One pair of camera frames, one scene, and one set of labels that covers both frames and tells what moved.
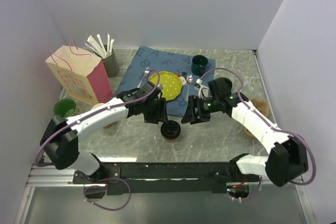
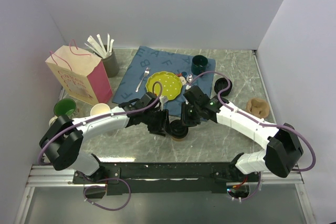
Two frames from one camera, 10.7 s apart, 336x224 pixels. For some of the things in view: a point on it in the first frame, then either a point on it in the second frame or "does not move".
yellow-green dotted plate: [170, 83] does not move
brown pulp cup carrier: [263, 106] does not move
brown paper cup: [170, 141] -> [178, 139]
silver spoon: [189, 79] does not move
